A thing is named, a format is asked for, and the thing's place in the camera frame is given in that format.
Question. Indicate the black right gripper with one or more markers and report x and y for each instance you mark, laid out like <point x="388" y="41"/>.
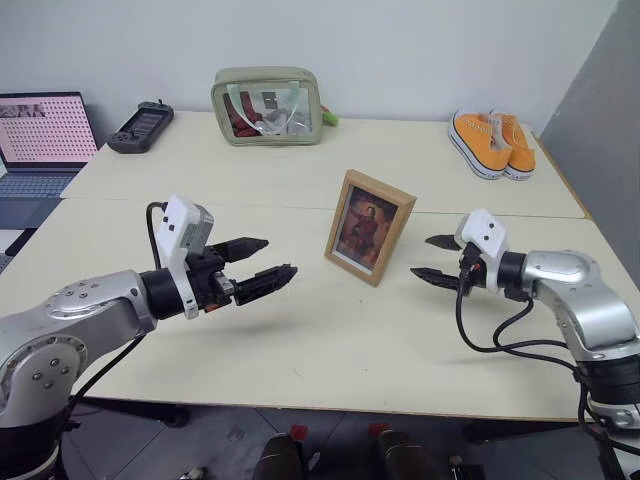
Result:
<point x="471" y="272"/>

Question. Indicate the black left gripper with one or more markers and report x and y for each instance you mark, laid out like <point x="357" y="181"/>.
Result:
<point x="212" y="285"/>

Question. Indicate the wooden picture frame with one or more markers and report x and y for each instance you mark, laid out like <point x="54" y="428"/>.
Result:
<point x="395" y="235"/>

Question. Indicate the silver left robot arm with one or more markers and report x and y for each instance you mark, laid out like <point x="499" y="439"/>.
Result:
<point x="90" y="305"/>

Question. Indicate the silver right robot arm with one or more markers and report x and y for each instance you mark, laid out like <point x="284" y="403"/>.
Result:
<point x="590" y="300"/>

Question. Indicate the orange canvas sneaker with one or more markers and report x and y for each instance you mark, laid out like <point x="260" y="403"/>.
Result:
<point x="522" y="156"/>
<point x="477" y="145"/>

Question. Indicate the red cloth item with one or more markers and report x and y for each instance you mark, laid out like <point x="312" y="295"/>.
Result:
<point x="237" y="122"/>

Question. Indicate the small green object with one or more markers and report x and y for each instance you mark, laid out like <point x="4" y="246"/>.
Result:
<point x="330" y="117"/>

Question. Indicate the black handheld game controller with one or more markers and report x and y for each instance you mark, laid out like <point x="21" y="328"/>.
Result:
<point x="140" y="127"/>

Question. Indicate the green transparent toiletry bag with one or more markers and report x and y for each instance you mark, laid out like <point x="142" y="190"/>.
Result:
<point x="265" y="75"/>

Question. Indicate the dark rounded shape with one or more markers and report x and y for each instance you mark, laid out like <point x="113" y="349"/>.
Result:
<point x="405" y="457"/>
<point x="279" y="460"/>

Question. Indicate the grey laptop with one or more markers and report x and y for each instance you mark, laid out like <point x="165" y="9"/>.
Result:
<point x="42" y="127"/>

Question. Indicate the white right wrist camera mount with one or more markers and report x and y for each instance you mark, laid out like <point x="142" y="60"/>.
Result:
<point x="482" y="230"/>

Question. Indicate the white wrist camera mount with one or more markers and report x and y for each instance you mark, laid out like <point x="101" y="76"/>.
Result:
<point x="175" y="220"/>
<point x="482" y="230"/>

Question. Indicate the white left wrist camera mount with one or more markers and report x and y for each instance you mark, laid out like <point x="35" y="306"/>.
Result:
<point x="175" y="220"/>

